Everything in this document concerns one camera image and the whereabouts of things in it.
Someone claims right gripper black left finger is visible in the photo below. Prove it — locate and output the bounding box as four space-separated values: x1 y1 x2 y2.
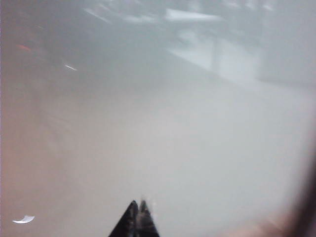
108 200 139 237

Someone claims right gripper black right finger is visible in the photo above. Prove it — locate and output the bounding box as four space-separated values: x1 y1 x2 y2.
138 197 160 237

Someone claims white office table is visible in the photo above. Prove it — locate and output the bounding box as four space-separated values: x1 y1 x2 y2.
164 8 261 81

